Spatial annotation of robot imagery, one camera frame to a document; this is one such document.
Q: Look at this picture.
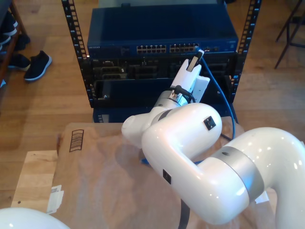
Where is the blue network cable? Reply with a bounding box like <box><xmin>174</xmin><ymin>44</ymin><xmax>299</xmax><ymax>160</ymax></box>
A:
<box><xmin>140</xmin><ymin>45</ymin><xmax>237</xmax><ymax>166</ymax></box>

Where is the black server chassis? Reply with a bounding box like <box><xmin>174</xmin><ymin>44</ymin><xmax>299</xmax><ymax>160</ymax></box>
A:
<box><xmin>88</xmin><ymin>57</ymin><xmax>239</xmax><ymax>79</ymax></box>

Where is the black rack tray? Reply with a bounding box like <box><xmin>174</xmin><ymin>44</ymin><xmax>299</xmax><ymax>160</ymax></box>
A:
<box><xmin>91</xmin><ymin>77</ymin><xmax>235</xmax><ymax>108</ymax></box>

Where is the dark metal chair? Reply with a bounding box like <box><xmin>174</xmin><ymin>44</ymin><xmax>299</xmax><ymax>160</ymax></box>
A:
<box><xmin>274</xmin><ymin>0</ymin><xmax>305</xmax><ymax>70</ymax></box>

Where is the small white paper scrap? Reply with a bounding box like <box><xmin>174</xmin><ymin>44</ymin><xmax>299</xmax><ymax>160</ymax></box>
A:
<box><xmin>254</xmin><ymin>190</ymin><xmax>269</xmax><ymax>204</ymax></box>

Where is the dark sneaker with white sole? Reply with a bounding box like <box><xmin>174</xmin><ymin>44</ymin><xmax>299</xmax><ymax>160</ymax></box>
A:
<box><xmin>23</xmin><ymin>50</ymin><xmax>52</xmax><ymax>82</ymax></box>
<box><xmin>8</xmin><ymin>53</ymin><xmax>31</xmax><ymax>72</ymax></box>
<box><xmin>2</xmin><ymin>10</ymin><xmax>19</xmax><ymax>36</ymax></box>

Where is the dark shoe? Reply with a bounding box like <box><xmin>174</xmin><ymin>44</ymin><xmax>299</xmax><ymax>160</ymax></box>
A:
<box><xmin>14</xmin><ymin>33</ymin><xmax>31</xmax><ymax>51</ymax></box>

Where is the white shipping label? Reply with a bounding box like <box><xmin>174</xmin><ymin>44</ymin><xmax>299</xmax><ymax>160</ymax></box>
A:
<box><xmin>46</xmin><ymin>185</ymin><xmax>65</xmax><ymax>215</ymax></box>

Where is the wooden shoe shelf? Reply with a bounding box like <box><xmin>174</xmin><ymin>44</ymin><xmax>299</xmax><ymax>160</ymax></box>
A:
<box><xmin>0</xmin><ymin>0</ymin><xmax>27</xmax><ymax>83</ymax></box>

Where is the black camera cable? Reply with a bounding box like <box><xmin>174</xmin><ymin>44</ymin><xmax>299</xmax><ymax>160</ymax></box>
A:
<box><xmin>174</xmin><ymin>85</ymin><xmax>196</xmax><ymax>103</ymax></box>

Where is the blue network switch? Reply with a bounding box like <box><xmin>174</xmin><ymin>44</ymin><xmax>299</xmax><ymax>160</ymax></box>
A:
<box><xmin>87</xmin><ymin>7</ymin><xmax>239</xmax><ymax>58</ymax></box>

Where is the black rack frame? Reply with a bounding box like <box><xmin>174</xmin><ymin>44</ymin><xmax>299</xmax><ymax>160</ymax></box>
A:
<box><xmin>61</xmin><ymin>0</ymin><xmax>262</xmax><ymax>109</ymax></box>

